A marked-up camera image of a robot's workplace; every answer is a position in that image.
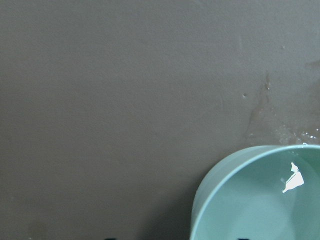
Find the mint green bowl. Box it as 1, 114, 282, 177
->
189, 144, 320, 240

